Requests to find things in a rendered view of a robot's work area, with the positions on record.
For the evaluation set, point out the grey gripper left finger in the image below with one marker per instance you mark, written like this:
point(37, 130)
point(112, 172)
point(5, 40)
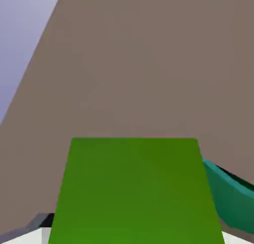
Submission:
point(29, 235)

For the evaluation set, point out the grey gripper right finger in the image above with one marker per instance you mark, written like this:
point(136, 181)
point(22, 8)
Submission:
point(231, 240)

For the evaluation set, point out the small green cube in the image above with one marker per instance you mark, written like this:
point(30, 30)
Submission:
point(135, 192)

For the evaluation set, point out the large teal box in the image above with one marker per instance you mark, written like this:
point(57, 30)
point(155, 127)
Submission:
point(232, 202)

